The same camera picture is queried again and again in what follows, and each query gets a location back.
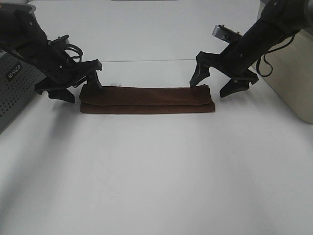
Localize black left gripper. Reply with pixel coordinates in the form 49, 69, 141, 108
35, 60, 102, 103

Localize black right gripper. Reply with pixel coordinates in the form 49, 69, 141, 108
189, 48, 258, 98

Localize brown towel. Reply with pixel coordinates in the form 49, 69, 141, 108
79, 85, 215, 115

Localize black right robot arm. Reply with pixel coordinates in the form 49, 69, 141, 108
189, 0, 313, 98

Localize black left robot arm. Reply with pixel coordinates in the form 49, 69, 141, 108
0, 2, 102, 103

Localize white towel care label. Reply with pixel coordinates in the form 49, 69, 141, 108
111, 82, 122, 87

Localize grey perforated plastic basket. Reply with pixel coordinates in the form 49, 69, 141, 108
0, 51, 45, 131

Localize beige plastic storage box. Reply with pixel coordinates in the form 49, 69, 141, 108
264, 28, 313, 124

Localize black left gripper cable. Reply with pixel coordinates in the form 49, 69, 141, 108
0, 43, 84, 67

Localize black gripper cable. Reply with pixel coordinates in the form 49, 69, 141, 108
0, 43, 84, 67
255, 31, 296, 77

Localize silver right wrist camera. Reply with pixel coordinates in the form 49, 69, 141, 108
212, 24, 242, 44

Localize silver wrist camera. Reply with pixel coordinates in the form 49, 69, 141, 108
212, 24, 242, 44
48, 34, 69, 50

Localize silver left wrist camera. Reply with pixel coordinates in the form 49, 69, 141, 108
48, 34, 69, 50

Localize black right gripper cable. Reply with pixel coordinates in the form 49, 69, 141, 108
255, 31, 296, 77

